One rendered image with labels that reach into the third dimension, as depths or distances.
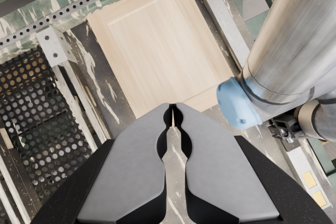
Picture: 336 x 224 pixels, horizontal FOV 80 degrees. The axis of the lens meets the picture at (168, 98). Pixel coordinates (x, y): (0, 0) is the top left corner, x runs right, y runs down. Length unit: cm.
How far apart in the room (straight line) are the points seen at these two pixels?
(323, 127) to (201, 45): 47
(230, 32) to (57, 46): 58
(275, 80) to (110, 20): 66
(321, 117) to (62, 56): 71
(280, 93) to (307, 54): 6
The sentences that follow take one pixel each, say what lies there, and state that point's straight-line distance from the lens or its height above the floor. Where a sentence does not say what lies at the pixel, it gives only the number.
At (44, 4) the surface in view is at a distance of 88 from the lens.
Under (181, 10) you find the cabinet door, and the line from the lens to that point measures 78.
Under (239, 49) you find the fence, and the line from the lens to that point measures 75.
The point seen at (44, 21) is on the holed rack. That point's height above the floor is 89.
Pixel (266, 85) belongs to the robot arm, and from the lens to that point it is 24.
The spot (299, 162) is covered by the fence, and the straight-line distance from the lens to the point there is 83.
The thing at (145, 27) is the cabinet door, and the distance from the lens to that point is 77.
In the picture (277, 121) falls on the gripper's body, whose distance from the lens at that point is 52.
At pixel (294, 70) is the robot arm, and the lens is 21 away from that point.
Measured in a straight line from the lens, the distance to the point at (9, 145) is 92.
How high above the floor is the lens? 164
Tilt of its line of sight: 38 degrees down
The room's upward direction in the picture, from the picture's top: 153 degrees clockwise
